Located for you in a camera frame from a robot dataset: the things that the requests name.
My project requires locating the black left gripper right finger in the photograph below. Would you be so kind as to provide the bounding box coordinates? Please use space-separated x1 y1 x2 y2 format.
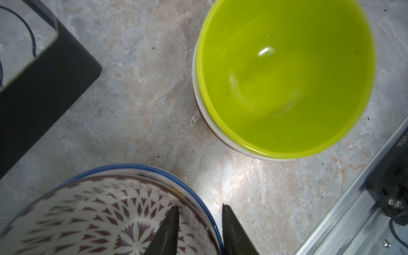
222 204 259 255

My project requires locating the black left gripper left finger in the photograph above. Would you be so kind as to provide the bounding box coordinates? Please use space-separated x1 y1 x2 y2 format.
144 206 180 255

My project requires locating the white maroon patterned bowl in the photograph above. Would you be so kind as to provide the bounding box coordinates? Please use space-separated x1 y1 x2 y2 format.
1 175 221 255

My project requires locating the blue yellow patterned bowl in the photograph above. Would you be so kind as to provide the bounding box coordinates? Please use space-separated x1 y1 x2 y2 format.
59 163 225 255

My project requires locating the lime green bowl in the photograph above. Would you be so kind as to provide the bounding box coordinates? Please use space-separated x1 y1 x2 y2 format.
196 1 376 159

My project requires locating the white bowl under green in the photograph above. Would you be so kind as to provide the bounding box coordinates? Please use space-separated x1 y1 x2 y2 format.
192 41 288 161

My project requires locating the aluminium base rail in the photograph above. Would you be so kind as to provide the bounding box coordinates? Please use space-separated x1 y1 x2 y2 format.
296 119 408 255

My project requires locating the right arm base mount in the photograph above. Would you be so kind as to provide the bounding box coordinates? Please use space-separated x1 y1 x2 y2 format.
367 130 408 226

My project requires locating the black wire dish rack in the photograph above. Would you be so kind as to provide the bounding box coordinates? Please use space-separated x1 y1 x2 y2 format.
1 1 102 176

